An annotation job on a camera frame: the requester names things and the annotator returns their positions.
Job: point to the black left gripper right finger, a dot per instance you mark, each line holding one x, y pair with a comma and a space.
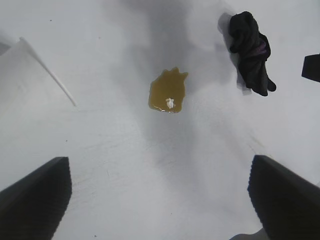
285, 200

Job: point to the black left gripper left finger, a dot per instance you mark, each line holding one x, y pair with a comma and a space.
32, 200

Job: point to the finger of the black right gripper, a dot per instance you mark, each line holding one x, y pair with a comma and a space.
312, 67

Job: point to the black cloth rag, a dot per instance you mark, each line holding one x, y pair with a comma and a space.
250, 50

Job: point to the white paper cup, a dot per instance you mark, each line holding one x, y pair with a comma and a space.
25, 65

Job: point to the brown liquid spill puddle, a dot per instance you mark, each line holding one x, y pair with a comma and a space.
165, 87

